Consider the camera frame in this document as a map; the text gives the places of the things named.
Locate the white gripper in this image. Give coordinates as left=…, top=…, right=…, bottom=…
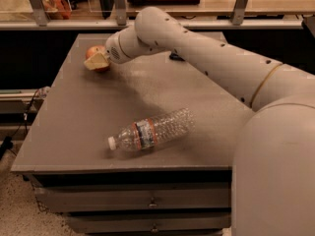
left=84, top=27, right=158, bottom=71

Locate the red orange apple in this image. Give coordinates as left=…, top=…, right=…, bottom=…
left=84, top=45, right=110, bottom=72

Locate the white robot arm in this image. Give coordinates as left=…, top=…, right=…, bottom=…
left=85, top=7, right=315, bottom=236

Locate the clear plastic water bottle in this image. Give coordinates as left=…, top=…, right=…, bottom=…
left=107, top=108, right=194, bottom=151

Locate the orange bag behind glass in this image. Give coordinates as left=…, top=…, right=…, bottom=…
left=41, top=0, right=71, bottom=20

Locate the grey drawer cabinet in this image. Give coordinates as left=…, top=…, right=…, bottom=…
left=12, top=34, right=252, bottom=236

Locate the upper grey drawer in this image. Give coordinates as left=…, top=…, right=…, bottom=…
left=34, top=183, right=231, bottom=212

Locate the grey drawer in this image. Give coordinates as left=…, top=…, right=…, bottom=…
left=34, top=183, right=231, bottom=212
left=67, top=212, right=230, bottom=234

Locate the lower grey drawer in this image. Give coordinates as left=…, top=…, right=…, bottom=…
left=67, top=212, right=230, bottom=234

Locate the metal railing frame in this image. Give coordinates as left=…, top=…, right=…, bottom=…
left=0, top=0, right=302, bottom=30

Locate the black cable on floor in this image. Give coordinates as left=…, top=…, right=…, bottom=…
left=0, top=88, right=42, bottom=160

